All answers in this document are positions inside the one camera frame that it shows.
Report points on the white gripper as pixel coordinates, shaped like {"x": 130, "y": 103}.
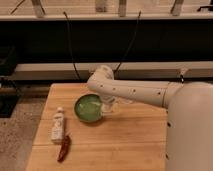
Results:
{"x": 107, "y": 99}

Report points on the right wall outlet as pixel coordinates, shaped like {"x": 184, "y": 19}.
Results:
{"x": 183, "y": 71}

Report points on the white sponge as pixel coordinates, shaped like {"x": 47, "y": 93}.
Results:
{"x": 107, "y": 108}

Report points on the red chili pepper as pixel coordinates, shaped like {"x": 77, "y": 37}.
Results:
{"x": 64, "y": 148}

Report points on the white squeeze bottle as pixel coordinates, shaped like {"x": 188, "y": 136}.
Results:
{"x": 57, "y": 132}

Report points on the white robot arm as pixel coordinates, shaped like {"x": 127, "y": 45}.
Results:
{"x": 189, "y": 132}

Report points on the green ceramic bowl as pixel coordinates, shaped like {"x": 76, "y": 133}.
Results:
{"x": 88, "y": 108}

